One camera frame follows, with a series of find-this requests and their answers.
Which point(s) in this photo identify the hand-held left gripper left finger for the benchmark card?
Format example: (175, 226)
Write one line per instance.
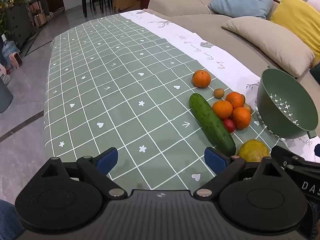
(107, 160)

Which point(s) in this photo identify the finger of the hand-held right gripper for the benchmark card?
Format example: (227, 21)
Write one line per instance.
(317, 150)
(281, 153)

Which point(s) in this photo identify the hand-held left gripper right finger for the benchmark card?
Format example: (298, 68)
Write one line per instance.
(215, 158)

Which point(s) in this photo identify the yellow-green round fruit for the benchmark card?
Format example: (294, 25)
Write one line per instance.
(252, 150)

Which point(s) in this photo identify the red cherry tomato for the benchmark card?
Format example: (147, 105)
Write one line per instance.
(229, 125)

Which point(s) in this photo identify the green cucumber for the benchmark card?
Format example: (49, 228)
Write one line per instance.
(210, 122)

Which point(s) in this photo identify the orange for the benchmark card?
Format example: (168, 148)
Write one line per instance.
(222, 109)
(235, 99)
(241, 118)
(201, 78)

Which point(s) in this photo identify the small brown kiwi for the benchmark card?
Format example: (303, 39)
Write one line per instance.
(248, 107)
(218, 92)

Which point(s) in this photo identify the green colander bowl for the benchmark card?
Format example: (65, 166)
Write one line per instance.
(295, 97)

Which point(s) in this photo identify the clear plastic drip basin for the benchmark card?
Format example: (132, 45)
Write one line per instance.
(268, 127)

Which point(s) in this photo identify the person's right jeans leg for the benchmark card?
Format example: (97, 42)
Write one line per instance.
(313, 215)

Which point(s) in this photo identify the person's jeans leg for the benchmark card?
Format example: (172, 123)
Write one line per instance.
(313, 215)
(8, 220)

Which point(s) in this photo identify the dark green tote bag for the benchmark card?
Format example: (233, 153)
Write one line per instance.
(316, 72)

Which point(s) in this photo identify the green checked tablecloth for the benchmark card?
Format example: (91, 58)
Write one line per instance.
(112, 80)

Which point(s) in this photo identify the beige pillow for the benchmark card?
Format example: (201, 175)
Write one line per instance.
(270, 42)

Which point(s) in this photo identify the person's left jeans leg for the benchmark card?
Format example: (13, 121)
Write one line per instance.
(8, 220)

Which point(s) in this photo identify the grey trash bin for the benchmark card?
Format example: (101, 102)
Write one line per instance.
(4, 96)

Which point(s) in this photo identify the yellow pillow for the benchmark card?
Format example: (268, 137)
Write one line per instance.
(300, 20)

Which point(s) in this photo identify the white box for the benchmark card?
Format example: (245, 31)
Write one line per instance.
(4, 74)

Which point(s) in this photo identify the pink heater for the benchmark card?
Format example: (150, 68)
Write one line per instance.
(15, 60)

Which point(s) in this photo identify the beige sofa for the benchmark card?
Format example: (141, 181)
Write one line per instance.
(200, 22)

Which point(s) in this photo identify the blue water bottle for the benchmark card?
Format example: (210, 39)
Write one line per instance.
(10, 51)

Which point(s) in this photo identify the light blue pillow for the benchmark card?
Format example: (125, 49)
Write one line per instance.
(241, 0)

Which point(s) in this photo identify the cardboard box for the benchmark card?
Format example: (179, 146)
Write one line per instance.
(126, 2)

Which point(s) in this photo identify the dark green cabinet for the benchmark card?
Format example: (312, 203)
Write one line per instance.
(18, 25)

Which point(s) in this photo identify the pink storage rack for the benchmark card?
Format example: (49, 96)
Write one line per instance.
(38, 13)

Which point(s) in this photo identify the green houseplant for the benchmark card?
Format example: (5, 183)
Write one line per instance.
(7, 10)

